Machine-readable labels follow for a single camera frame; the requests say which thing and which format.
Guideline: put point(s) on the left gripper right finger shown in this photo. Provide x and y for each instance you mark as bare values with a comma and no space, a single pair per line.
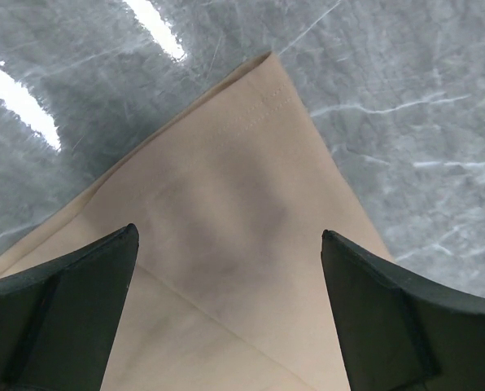
398,330

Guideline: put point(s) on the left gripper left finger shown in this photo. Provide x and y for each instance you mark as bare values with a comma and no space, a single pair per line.
58,320

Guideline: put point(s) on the beige t shirt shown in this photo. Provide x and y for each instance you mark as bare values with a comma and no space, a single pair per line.
230,200

